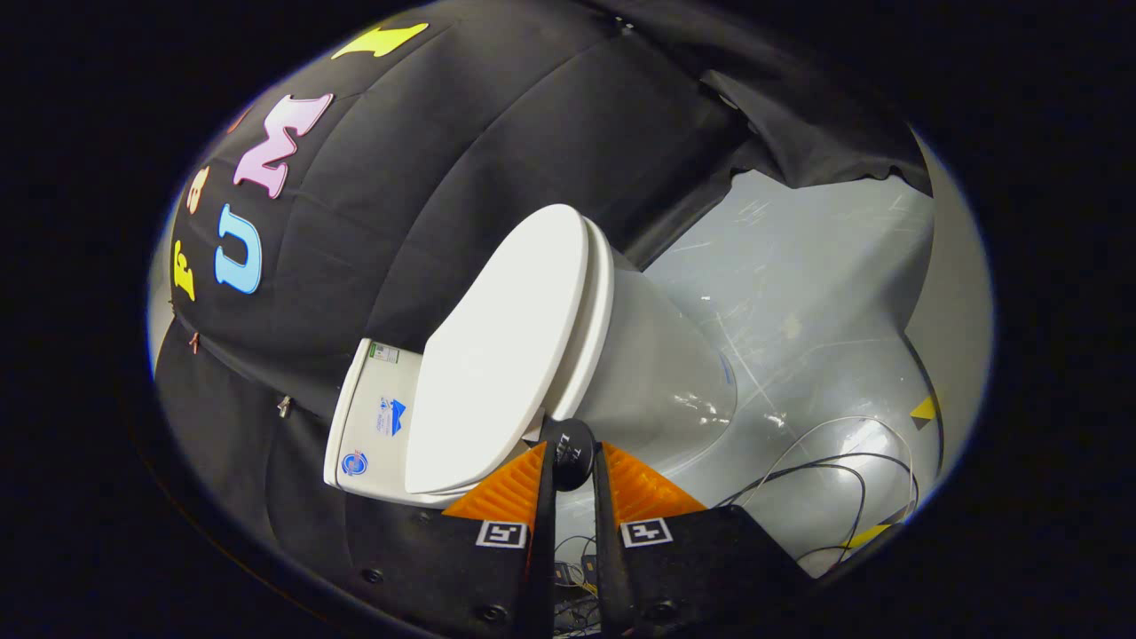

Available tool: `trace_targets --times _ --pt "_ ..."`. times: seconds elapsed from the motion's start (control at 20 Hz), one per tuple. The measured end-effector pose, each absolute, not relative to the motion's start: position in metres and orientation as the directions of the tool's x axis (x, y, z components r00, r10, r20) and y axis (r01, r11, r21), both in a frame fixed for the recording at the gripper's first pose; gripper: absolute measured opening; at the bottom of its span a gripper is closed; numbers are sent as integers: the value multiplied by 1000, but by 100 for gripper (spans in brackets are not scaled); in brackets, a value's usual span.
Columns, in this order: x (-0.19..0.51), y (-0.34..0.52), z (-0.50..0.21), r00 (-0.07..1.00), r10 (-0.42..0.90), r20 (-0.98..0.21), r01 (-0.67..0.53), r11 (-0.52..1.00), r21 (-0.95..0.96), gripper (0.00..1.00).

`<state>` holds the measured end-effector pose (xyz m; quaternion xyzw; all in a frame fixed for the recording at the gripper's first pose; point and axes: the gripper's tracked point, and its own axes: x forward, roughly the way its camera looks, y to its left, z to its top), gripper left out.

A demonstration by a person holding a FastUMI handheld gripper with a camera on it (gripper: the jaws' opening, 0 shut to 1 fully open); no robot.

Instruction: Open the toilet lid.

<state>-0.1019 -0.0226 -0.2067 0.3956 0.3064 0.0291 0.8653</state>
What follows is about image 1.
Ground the white toilet seat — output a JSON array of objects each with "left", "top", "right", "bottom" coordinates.
[{"left": 541, "top": 217, "right": 615, "bottom": 422}]

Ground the black round lid knob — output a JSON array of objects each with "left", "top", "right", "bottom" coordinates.
[{"left": 539, "top": 419, "right": 597, "bottom": 491}]

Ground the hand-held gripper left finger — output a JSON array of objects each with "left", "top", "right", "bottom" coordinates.
[{"left": 346, "top": 441, "right": 558, "bottom": 639}]

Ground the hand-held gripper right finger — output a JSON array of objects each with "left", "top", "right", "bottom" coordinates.
[{"left": 590, "top": 441, "right": 813, "bottom": 639}]

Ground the white toilet tank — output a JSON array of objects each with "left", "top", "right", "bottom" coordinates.
[{"left": 324, "top": 337, "right": 462, "bottom": 509}]

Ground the black backdrop cloth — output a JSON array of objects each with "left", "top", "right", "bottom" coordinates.
[{"left": 155, "top": 0, "right": 933, "bottom": 587}]

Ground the white toilet lid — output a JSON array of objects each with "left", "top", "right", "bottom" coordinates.
[{"left": 404, "top": 204, "right": 591, "bottom": 495}]

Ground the black cable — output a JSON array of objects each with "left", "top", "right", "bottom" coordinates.
[{"left": 710, "top": 453, "right": 919, "bottom": 562}]

